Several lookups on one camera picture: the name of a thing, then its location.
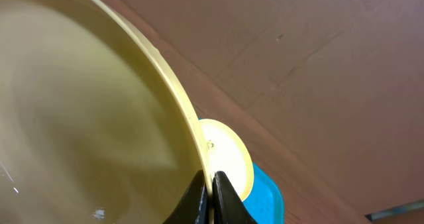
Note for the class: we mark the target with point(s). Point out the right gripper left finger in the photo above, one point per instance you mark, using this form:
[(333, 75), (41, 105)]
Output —
[(193, 206)]

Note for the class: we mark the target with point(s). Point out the teal plastic tray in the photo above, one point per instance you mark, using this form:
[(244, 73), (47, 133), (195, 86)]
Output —
[(265, 203)]

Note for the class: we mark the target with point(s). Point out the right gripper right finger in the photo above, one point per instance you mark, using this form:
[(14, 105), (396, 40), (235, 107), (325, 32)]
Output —
[(228, 207)]

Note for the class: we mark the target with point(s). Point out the yellow plate with small stain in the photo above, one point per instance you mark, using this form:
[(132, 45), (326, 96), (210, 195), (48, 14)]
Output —
[(91, 130)]

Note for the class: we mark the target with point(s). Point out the yellow plate with large stain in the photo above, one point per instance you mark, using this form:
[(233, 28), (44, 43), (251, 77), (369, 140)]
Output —
[(227, 153)]

